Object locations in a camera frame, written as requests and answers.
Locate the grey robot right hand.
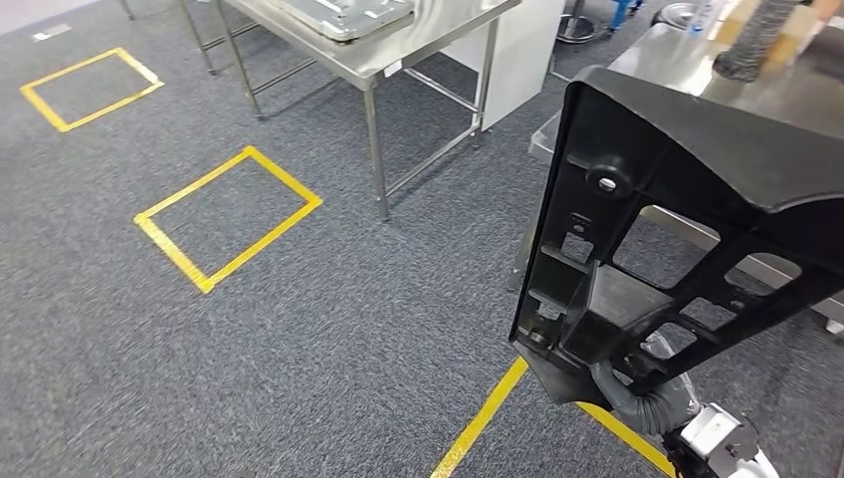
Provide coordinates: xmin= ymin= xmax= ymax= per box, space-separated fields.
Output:
xmin=644 ymin=332 xmax=703 ymax=415

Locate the black plastic mounting plate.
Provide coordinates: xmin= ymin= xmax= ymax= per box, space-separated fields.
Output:
xmin=509 ymin=66 xmax=844 ymax=405

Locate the stainless steel workbench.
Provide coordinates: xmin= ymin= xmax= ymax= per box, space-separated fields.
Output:
xmin=506 ymin=23 xmax=844 ymax=339

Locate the white board panel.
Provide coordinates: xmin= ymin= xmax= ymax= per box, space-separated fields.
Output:
xmin=440 ymin=0 xmax=568 ymax=131

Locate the steel stanchion with round base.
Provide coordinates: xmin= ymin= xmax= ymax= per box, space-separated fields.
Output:
xmin=556 ymin=0 xmax=618 ymax=45

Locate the stainless steel table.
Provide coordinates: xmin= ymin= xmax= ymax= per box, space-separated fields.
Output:
xmin=176 ymin=0 xmax=524 ymax=224

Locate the stamped grey metal panel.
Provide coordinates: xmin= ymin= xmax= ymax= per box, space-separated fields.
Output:
xmin=277 ymin=0 xmax=417 ymax=43

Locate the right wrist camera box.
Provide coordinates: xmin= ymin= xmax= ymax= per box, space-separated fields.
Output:
xmin=679 ymin=403 xmax=760 ymax=463

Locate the grey corrugated hose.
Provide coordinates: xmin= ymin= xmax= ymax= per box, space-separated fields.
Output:
xmin=712 ymin=0 xmax=802 ymax=84

